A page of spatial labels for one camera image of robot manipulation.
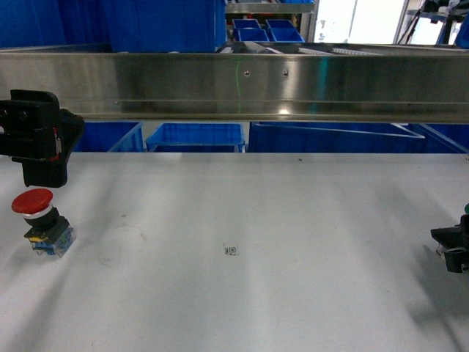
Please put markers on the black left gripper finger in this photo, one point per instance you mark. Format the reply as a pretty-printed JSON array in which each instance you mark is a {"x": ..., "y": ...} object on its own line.
[{"x": 38, "y": 134}]

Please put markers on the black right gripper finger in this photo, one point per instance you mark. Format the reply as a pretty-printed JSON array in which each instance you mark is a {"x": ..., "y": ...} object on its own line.
[{"x": 456, "y": 260}]

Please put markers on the red mushroom push button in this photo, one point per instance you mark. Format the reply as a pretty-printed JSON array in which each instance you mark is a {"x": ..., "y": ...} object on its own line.
[{"x": 50, "y": 233}]

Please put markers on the large blue crate upper shelf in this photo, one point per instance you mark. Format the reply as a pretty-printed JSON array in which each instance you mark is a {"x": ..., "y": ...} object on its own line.
[{"x": 128, "y": 26}]

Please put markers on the stainless steel shelf beam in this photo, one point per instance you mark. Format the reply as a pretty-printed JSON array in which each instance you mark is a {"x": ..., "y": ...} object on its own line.
[{"x": 247, "y": 87}]

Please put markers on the blue bin behind table left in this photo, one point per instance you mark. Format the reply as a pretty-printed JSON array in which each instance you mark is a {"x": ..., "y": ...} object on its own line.
[{"x": 111, "y": 137}]

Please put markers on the blue bin behind table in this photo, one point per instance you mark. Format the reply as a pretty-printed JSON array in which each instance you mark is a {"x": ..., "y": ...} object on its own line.
[
  {"x": 197, "y": 138},
  {"x": 111, "y": 137}
]

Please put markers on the blue bin behind table middle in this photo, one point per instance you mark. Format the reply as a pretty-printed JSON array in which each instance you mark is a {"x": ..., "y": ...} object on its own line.
[{"x": 197, "y": 138}]

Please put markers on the large blue bin behind right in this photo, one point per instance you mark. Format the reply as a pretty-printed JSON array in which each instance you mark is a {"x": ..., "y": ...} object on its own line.
[{"x": 345, "y": 137}]

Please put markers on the small QR code sticker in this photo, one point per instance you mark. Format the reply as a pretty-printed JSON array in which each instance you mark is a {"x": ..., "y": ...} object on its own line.
[{"x": 231, "y": 249}]

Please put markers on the small blue bin far left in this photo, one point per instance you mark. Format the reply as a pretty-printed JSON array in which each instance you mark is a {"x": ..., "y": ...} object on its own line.
[{"x": 245, "y": 30}]

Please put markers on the small blue bin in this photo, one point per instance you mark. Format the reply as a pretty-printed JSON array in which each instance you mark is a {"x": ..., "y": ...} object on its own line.
[
  {"x": 245, "y": 30},
  {"x": 282, "y": 31}
]

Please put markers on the small blue bin far right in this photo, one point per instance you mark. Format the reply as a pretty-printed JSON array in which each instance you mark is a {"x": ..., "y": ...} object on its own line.
[{"x": 282, "y": 31}]

